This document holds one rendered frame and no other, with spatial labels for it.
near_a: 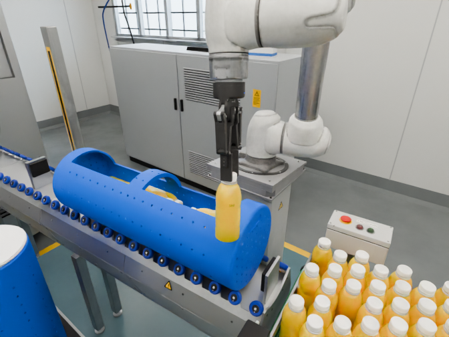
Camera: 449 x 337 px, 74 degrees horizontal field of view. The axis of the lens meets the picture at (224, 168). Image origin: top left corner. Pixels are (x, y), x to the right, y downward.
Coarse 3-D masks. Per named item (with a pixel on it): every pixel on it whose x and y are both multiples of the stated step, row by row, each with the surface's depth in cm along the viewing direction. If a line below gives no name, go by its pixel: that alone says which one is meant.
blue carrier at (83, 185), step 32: (64, 160) 123; (96, 160) 138; (64, 192) 120; (96, 192) 110; (128, 192) 104; (192, 192) 120; (128, 224) 103; (160, 224) 95; (192, 224) 90; (256, 224) 92; (192, 256) 90; (224, 256) 84; (256, 256) 99
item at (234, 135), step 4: (236, 108) 70; (236, 112) 71; (236, 116) 71; (236, 120) 72; (236, 124) 72; (232, 128) 73; (236, 128) 73; (232, 132) 74; (236, 132) 73; (232, 136) 74; (236, 136) 74; (232, 140) 75; (236, 140) 74; (236, 144) 75; (236, 148) 75; (240, 148) 75
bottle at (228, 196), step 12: (216, 192) 76; (228, 192) 73; (240, 192) 75; (216, 204) 76; (228, 204) 74; (240, 204) 76; (216, 216) 77; (228, 216) 75; (240, 216) 77; (216, 228) 78; (228, 228) 76; (228, 240) 77
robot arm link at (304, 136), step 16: (352, 0) 98; (304, 48) 113; (320, 48) 110; (304, 64) 116; (320, 64) 114; (304, 80) 120; (320, 80) 119; (304, 96) 124; (320, 96) 125; (304, 112) 128; (288, 128) 136; (304, 128) 130; (320, 128) 132; (288, 144) 138; (304, 144) 134; (320, 144) 133
